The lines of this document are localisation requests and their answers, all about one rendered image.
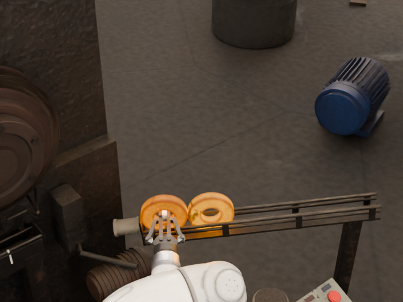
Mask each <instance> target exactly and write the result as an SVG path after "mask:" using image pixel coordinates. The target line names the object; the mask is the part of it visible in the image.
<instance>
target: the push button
mask: <svg viewBox="0 0 403 302"><path fill-rule="evenodd" d="M328 297H329V300H330V301H331V302H339V301H340V299H341V296H340V294H339V293H338V292H337V291H330V292H329V295H328Z"/></svg>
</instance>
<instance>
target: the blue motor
mask: <svg viewBox="0 0 403 302"><path fill-rule="evenodd" d="M389 84H390V81H389V76H388V73H387V71H386V70H385V68H384V67H383V66H382V64H380V63H379V62H377V61H376V60H374V59H371V58H366V57H359V58H356V57H355V58H354V59H353V60H352V58H351V59H350V60H349V61H346V62H345V63H344V64H343V65H342V66H341V67H340V68H339V70H337V72H336V73H335V74H334V75H333V76H332V77H331V79H330V80H329V81H328V82H327V83H326V84H325V86H324V87H323V90H322V91H321V93H320V94H319V96H318V97H317V99H316V100H315V104H314V110H315V114H316V117H317V119H318V122H320V123H321V124H322V125H323V126H324V127H325V128H326V129H327V130H329V131H330V132H332V133H334V134H338V135H351V134H356V135H359V136H361V137H365V138H368V137H369V136H370V135H371V133H372V131H373V130H374V129H375V127H376V126H377V125H378V123H379V121H380V120H381V119H382V117H383V115H384V111H382V110H379V109H378V108H379V106H380V105H381V104H382V102H383V101H384V100H385V98H386V97H387V94H388V93H389V89H390V86H389Z"/></svg>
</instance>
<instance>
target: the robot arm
mask: <svg viewBox="0 0 403 302"><path fill-rule="evenodd" d="M158 213H159V216H158V218H153V221H152V225H151V228H150V230H149V234H148V235H147V236H146V238H145V242H146V244H151V245H152V247H153V249H154V255H153V257H152V259H151V275H150V276H147V277H144V278H142V279H139V280H137V281H134V282H131V283H129V284H127V285H125V286H123V287H121V288H119V289H118V290H116V291H115V292H114V293H112V294H111V295H109V296H108V297H107V298H106V299H105V300H104V301H103V302H246V299H247V296H246V286H245V283H244V280H243V277H242V273H241V272H240V271H239V269H238V268H236V267H235V266H234V265H233V264H231V263H229V262H225V261H214V262H209V263H206V264H196V265H189V266H186V267H181V264H180V261H179V255H178V246H179V243H185V236H184V235H183V234H182V233H181V230H180V228H179V225H178V222H177V220H176V217H171V216H170V211H167V210H162V211H159V212H158ZM164 221H165V222H167V234H163V222H164ZM170 223H173V226H174V229H175V231H176V235H177V237H178V239H175V238H174V237H173V236H172V235H171V225H170ZM157 224H159V235H158V236H157V237H156V239H155V240H154V241H153V236H154V233H155V229H156V227H157Z"/></svg>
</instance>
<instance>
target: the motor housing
mask: <svg viewBox="0 0 403 302"><path fill-rule="evenodd" d="M112 258H115V259H120V260H123V261H128V262H130V261H132V262H135V263H137V264H138V265H139V269H133V268H128V267H123V266H120V265H115V264H110V263H107V262H103V263H102V264H99V265H97V266H95V267H94V268H92V269H90V271H88V272H87V276H86V284H87V287H88V289H89V292H90V293H91V295H92V296H93V297H94V298H95V300H96V301H97V302H103V301H104V300H105V299H106V298H107V297H108V296H109V295H111V294H112V293H114V292H115V291H116V290H118V289H119V288H121V287H123V286H125V285H127V284H129V283H131V282H134V281H137V280H139V279H142V278H144V277H147V276H150V275H151V258H150V256H149V255H148V253H147V252H146V251H145V250H144V249H143V248H140V247H138V246H134V247H131V248H129V249H127V250H125V251H123V252H122V253H119V254H118V255H116V256H114V257H112Z"/></svg>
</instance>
